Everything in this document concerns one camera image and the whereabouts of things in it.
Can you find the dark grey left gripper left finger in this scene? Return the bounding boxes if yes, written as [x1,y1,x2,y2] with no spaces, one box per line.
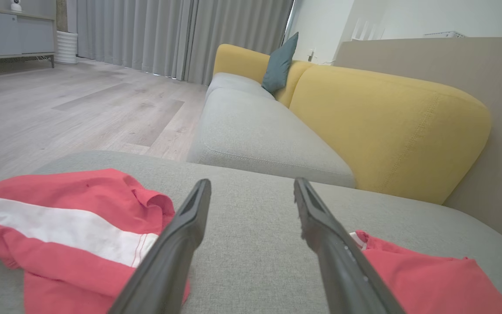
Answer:
[107,179,212,314]

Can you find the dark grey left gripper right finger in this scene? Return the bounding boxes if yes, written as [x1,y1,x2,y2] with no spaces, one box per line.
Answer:
[294,177,404,314]

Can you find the red shirt with white collar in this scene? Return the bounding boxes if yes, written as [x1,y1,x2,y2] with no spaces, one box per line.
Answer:
[350,230,502,314]

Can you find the red shorts with white stripe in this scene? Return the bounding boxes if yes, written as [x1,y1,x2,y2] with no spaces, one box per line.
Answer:
[0,169,190,314]

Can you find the grey sofa chaise cushion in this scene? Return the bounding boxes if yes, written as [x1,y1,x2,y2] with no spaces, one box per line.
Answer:
[0,150,502,314]

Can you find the large grey sofa seat cushion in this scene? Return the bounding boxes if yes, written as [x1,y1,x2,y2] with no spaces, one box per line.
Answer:
[187,87,356,189]

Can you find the wide yellow sofa back cushion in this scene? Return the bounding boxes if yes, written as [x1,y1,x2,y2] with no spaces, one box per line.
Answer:
[289,65,492,205]

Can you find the small grey sofa seat cushion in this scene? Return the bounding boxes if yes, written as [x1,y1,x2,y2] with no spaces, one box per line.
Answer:
[205,72,275,100]

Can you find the narrow yellow sofa back cushion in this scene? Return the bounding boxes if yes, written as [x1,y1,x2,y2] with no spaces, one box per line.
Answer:
[213,44,315,108]

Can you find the teal throw pillow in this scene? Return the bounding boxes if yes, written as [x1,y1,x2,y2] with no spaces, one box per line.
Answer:
[262,32,299,94]

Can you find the grey pleated curtain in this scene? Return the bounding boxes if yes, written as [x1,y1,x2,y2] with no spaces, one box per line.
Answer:
[67,0,295,85]

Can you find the white ribbed bin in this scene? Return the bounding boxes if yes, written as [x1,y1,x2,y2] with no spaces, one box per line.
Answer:
[55,31,78,65]

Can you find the beige partition board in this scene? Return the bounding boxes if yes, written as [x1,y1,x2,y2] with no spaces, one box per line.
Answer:
[334,37,502,253]

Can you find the grey low cabinet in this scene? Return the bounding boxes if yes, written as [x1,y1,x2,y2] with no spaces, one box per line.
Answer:
[0,7,56,68]

